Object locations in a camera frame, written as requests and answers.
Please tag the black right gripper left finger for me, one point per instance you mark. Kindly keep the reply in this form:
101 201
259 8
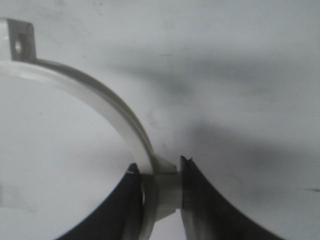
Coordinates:
118 217

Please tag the white half pipe clamp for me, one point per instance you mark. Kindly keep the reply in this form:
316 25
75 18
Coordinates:
161 181

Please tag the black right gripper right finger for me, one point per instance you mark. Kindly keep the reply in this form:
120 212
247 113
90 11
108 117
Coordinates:
207 215

